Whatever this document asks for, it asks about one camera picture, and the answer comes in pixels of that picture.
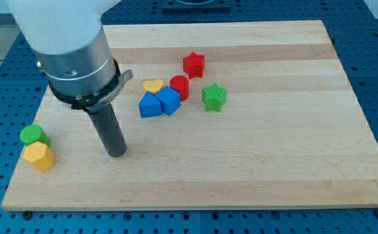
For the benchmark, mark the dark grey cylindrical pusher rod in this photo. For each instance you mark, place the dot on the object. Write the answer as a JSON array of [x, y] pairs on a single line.
[[109, 131]]

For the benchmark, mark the black clamp ring flange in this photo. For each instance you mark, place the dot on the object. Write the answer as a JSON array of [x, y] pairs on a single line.
[[85, 94]]

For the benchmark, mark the blue cube block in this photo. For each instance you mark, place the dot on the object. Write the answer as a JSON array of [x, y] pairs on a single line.
[[169, 100]]

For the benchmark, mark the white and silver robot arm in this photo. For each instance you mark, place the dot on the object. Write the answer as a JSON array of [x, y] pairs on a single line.
[[70, 44]]

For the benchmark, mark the blue pentagon house block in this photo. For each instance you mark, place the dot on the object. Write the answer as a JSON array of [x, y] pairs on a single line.
[[149, 106]]

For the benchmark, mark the yellow heart block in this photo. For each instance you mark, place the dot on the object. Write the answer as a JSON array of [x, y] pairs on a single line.
[[153, 86]]

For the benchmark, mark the green cylinder block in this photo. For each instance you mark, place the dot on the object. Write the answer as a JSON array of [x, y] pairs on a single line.
[[32, 134]]

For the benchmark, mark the yellow hexagon block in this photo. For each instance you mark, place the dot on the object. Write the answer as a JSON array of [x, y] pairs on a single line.
[[39, 156]]

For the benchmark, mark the red cylinder block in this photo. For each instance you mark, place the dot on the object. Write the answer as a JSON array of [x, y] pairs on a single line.
[[181, 84]]

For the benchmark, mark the red star block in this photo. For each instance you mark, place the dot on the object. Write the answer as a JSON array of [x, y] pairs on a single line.
[[194, 65]]

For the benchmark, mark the green star block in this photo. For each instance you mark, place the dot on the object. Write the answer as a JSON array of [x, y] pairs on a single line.
[[214, 97]]

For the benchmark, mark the wooden board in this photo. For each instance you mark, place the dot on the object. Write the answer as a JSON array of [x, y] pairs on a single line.
[[291, 134]]

